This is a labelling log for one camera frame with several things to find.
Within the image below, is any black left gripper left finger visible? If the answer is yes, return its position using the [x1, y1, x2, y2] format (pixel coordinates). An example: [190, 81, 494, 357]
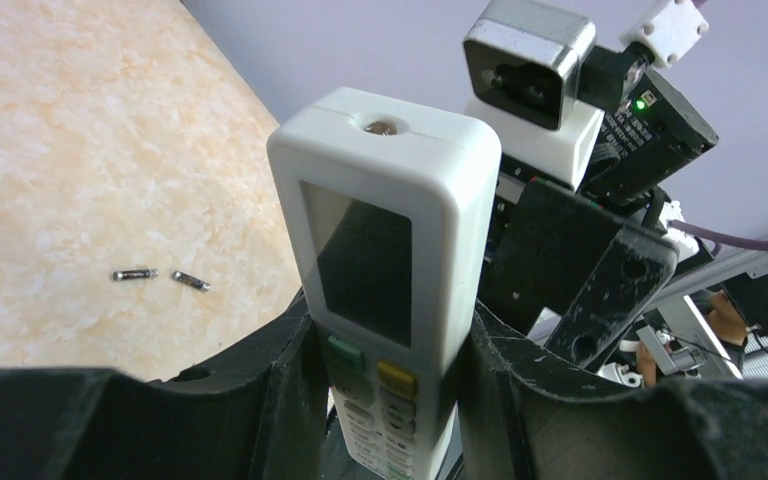
[0, 297, 327, 479]

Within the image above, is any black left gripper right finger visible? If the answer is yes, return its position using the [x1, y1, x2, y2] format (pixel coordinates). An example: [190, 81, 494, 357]
[458, 305, 768, 479]

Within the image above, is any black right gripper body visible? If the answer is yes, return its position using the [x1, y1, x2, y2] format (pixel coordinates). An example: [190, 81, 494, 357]
[479, 180, 678, 371]

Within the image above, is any AAA battery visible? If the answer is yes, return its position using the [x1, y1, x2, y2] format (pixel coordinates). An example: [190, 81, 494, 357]
[111, 268, 159, 282]
[171, 270, 212, 292]

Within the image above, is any white remote control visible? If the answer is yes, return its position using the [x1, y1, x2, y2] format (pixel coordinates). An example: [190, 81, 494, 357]
[267, 87, 501, 479]

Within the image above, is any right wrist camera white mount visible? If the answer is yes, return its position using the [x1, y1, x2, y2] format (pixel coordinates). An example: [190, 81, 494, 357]
[463, 1, 710, 190]

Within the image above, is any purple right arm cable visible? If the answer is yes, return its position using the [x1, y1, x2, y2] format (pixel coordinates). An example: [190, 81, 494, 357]
[668, 219, 768, 253]

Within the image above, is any aluminium frame rail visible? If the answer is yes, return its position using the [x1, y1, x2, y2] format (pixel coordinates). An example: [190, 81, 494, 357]
[644, 239, 768, 312]

